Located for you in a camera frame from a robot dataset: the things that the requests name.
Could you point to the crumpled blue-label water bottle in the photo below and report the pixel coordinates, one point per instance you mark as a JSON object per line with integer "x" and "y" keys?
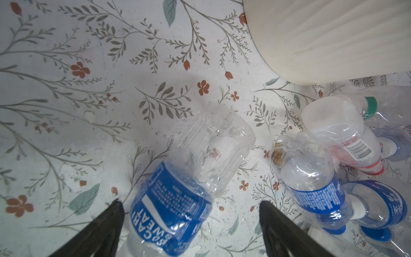
{"x": 307, "y": 169}

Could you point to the Pocari Sweat blue-label bottle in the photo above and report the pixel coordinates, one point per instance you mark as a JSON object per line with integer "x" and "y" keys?
{"x": 170, "y": 208}

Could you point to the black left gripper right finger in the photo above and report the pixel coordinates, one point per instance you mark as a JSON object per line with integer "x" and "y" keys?
{"x": 283, "y": 238}

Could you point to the clear green-cap bottle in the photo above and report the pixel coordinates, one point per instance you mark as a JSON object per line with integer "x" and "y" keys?
{"x": 382, "y": 106}

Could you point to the cream ribbed waste bin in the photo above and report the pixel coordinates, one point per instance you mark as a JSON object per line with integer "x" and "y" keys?
{"x": 316, "y": 42}

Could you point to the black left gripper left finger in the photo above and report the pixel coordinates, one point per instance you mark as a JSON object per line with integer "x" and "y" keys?
{"x": 100, "y": 238}

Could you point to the clear blue-label blue-cap bottle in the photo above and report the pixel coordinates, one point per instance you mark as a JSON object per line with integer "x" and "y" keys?
{"x": 380, "y": 203}

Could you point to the white red-cap bottle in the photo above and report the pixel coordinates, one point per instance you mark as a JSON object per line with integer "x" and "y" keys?
{"x": 336, "y": 124}

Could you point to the clear bottle blue cap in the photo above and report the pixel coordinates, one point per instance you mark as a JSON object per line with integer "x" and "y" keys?
{"x": 394, "y": 241}

